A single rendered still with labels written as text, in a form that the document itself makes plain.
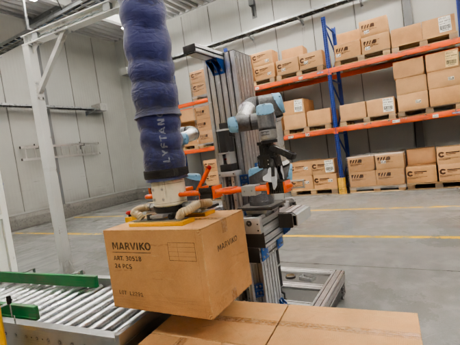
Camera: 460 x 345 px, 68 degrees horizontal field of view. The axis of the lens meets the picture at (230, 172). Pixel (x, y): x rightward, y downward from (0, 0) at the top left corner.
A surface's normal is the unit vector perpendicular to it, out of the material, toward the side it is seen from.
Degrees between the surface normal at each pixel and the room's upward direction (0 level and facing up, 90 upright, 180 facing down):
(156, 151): 72
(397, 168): 90
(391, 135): 90
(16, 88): 90
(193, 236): 89
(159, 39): 80
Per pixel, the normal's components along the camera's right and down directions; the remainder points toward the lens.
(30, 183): 0.86, -0.08
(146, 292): -0.47, 0.11
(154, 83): 0.24, -0.26
